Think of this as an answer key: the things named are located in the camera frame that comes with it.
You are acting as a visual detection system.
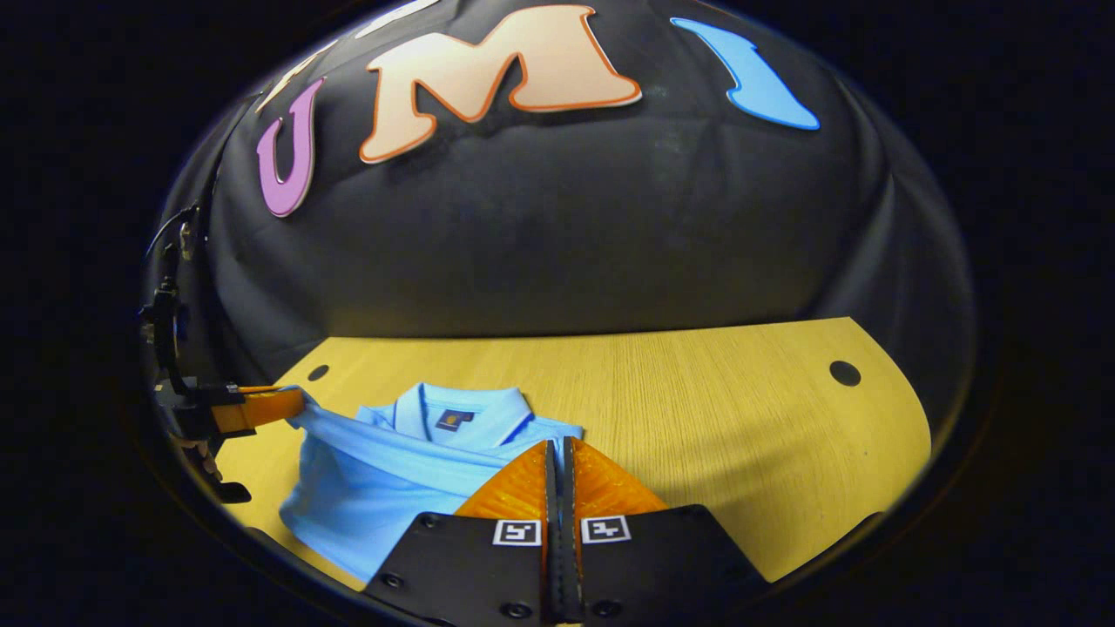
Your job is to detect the light blue T-shirt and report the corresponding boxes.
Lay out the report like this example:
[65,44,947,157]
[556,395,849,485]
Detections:
[279,381,585,584]

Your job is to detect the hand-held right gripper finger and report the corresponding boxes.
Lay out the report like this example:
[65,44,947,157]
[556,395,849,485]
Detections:
[562,435,772,627]
[362,440,563,627]

